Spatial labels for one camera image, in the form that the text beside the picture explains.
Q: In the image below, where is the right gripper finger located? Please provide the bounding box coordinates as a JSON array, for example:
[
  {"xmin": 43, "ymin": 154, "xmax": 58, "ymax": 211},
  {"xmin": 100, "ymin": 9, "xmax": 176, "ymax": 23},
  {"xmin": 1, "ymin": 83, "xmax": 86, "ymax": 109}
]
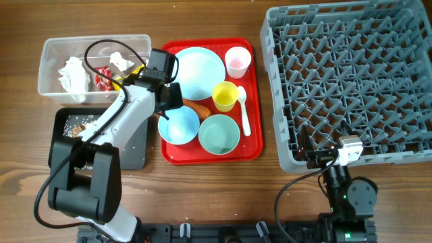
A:
[
  {"xmin": 340, "ymin": 120, "xmax": 358, "ymax": 138},
  {"xmin": 296, "ymin": 125, "xmax": 315, "ymax": 161}
]

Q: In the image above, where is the light blue bowl with rice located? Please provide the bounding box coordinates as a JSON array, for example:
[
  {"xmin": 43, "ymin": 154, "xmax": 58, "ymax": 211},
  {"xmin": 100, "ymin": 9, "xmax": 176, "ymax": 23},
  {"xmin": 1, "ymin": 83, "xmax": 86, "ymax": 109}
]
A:
[{"xmin": 158, "ymin": 106, "xmax": 200, "ymax": 145}]

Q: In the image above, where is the orange carrot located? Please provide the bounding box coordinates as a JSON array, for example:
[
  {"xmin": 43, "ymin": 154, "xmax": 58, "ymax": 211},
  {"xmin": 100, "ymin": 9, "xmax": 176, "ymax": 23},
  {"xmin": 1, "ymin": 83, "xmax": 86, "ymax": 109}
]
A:
[{"xmin": 183, "ymin": 99, "xmax": 211, "ymax": 121}]

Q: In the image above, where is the yellow snack wrapper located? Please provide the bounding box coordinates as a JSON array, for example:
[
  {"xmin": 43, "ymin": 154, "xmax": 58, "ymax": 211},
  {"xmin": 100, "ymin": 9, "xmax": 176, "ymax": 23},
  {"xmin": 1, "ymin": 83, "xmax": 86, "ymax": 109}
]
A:
[{"xmin": 112, "ymin": 64, "xmax": 145, "ymax": 91}]

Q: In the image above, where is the yellow plastic cup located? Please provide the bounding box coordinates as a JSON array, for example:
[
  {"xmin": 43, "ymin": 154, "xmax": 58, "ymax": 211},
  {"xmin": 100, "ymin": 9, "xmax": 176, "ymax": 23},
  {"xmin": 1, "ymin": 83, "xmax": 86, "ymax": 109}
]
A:
[{"xmin": 212, "ymin": 81, "xmax": 238, "ymax": 112}]

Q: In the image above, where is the small white tissue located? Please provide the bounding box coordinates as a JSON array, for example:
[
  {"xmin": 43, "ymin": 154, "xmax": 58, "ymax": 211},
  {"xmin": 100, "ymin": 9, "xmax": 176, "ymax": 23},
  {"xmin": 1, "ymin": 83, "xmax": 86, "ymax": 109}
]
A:
[{"xmin": 110, "ymin": 52, "xmax": 134, "ymax": 72}]

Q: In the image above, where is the red strawberry candy wrapper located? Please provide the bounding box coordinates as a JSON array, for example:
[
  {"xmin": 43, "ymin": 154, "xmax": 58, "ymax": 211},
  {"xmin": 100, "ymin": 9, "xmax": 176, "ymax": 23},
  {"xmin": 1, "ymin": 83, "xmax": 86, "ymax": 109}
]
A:
[{"xmin": 94, "ymin": 65, "xmax": 115, "ymax": 92}]

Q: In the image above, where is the pink white cup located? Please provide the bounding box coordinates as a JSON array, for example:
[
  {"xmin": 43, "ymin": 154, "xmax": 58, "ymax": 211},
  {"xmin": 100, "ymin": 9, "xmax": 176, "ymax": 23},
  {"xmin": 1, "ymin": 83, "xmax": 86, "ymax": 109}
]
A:
[{"xmin": 225, "ymin": 47, "xmax": 252, "ymax": 79}]

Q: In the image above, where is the brown food piece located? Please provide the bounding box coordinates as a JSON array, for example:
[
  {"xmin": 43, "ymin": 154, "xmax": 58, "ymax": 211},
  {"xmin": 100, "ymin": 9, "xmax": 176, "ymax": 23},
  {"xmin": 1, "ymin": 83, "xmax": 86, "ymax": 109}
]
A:
[{"xmin": 72, "ymin": 124, "xmax": 86, "ymax": 138}]

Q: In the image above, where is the large white tissue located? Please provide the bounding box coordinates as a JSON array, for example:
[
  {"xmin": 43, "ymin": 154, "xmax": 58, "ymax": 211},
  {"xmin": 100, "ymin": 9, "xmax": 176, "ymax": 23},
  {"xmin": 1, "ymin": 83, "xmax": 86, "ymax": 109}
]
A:
[{"xmin": 58, "ymin": 57, "xmax": 90, "ymax": 103}]

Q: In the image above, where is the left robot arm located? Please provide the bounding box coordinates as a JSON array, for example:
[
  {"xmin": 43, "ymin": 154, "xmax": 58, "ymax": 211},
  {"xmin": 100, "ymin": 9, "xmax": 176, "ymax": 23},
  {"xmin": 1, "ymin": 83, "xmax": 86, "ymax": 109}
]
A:
[{"xmin": 43, "ymin": 70, "xmax": 183, "ymax": 242}]

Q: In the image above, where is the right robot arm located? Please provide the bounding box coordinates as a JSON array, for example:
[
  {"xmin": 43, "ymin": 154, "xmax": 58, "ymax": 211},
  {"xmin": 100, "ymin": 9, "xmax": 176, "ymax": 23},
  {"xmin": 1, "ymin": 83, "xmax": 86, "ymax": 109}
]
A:
[{"xmin": 294, "ymin": 121, "xmax": 378, "ymax": 243}]

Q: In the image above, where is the gray dishwasher rack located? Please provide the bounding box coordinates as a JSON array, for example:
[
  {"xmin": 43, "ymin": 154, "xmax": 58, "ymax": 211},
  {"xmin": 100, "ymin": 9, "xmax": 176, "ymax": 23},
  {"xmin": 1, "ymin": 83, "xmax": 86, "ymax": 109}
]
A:
[{"xmin": 260, "ymin": 1, "xmax": 431, "ymax": 173}]

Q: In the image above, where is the light blue plate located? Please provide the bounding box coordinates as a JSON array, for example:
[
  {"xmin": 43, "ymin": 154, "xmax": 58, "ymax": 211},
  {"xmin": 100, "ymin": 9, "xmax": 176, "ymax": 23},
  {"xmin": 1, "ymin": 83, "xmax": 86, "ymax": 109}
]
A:
[{"xmin": 174, "ymin": 47, "xmax": 225, "ymax": 101}]

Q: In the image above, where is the red serving tray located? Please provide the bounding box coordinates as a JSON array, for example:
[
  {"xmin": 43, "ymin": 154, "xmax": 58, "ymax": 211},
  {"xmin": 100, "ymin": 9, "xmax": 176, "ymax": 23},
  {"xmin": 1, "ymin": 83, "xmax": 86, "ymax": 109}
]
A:
[{"xmin": 161, "ymin": 37, "xmax": 264, "ymax": 165}]

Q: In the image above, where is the white plastic spoon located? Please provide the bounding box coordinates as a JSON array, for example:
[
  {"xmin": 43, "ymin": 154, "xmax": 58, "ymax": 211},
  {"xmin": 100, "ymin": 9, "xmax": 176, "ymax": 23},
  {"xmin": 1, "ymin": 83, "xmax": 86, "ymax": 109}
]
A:
[{"xmin": 237, "ymin": 86, "xmax": 251, "ymax": 136}]

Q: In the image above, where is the white rice pile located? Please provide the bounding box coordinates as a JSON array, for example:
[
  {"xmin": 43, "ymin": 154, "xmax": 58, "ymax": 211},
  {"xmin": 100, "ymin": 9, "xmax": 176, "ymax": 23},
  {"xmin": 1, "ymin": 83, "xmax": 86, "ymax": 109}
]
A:
[{"xmin": 63, "ymin": 115, "xmax": 99, "ymax": 138}]

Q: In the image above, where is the clear plastic storage bin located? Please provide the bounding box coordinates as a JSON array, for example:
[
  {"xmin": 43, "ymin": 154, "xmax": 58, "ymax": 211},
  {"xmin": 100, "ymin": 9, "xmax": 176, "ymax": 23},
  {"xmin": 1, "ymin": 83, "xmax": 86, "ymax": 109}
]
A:
[{"xmin": 38, "ymin": 34, "xmax": 152, "ymax": 105}]

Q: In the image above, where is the black rectangular tray bin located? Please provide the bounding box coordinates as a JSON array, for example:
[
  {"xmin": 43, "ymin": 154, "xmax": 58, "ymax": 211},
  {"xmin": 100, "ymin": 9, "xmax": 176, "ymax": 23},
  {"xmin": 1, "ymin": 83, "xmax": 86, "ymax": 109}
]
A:
[{"xmin": 48, "ymin": 107, "xmax": 148, "ymax": 170}]

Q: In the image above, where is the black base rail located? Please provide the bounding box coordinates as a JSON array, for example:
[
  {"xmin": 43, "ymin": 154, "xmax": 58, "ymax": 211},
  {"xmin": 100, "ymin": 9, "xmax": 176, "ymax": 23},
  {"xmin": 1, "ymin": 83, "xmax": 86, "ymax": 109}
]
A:
[{"xmin": 76, "ymin": 221, "xmax": 376, "ymax": 243}]

